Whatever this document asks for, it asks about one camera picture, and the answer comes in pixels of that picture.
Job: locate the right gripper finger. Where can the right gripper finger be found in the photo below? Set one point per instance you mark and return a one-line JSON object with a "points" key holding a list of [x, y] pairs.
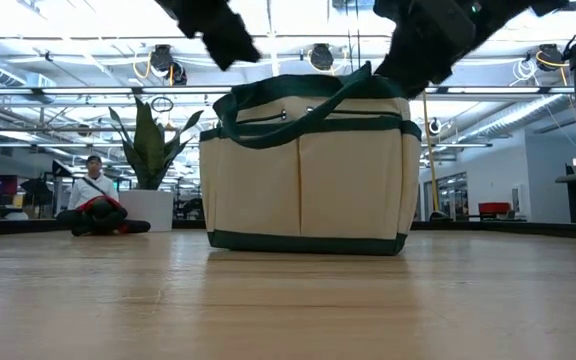
{"points": [[418, 65]]}

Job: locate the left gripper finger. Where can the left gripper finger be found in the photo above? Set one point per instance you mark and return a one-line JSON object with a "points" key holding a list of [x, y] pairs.
{"points": [[180, 17], [230, 42]]}

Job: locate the beige green gardening bag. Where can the beige green gardening bag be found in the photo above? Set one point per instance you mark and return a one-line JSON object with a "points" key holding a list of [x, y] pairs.
{"points": [[308, 200]]}

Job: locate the red black gardening glove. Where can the red black gardening glove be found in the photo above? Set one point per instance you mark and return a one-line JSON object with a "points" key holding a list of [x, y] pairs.
{"points": [[100, 215]]}

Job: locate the snake plant in white pot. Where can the snake plant in white pot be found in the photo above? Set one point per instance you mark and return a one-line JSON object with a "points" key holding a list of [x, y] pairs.
{"points": [[148, 145]]}

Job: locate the red topped stand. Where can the red topped stand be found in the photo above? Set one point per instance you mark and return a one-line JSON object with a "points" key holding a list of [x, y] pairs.
{"points": [[494, 207]]}

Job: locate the person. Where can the person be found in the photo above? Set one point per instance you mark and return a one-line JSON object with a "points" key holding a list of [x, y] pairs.
{"points": [[85, 192]]}

